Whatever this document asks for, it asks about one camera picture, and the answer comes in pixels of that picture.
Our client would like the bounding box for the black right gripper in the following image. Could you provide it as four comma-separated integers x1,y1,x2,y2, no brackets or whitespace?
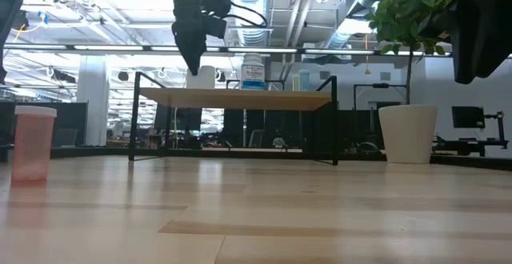
450,0,512,85

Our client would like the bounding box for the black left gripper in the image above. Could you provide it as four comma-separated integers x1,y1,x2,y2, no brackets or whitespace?
162,0,233,77

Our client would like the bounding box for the wooden shelf with black legs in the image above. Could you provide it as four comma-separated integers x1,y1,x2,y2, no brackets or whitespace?
127,70,339,166

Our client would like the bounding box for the green leafy potted tree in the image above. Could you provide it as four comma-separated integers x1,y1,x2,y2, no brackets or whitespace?
363,0,457,106

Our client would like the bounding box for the black monitor in background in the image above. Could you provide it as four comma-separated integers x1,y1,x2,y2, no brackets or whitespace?
451,106,486,130

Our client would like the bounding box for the black background desk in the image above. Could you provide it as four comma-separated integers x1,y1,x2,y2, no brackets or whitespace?
431,135,510,158

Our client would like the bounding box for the white round plant pot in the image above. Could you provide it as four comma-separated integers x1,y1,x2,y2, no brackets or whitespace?
378,103,438,165

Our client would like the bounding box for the pink translucent pill bottle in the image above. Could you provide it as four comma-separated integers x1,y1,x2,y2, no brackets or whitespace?
10,105,58,184

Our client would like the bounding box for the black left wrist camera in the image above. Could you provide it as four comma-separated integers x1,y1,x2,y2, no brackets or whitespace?
204,14,228,40

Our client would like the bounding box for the silver ribbed ceiling duct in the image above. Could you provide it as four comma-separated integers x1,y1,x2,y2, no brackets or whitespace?
227,0,277,81

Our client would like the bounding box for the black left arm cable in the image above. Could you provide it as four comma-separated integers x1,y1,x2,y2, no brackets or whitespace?
222,0,269,29

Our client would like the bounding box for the silver smooth ceiling duct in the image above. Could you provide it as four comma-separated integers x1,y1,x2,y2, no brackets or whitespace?
319,0,401,51

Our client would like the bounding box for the black aluminium table frame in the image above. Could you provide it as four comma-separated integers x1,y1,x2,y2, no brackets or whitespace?
0,78,512,172

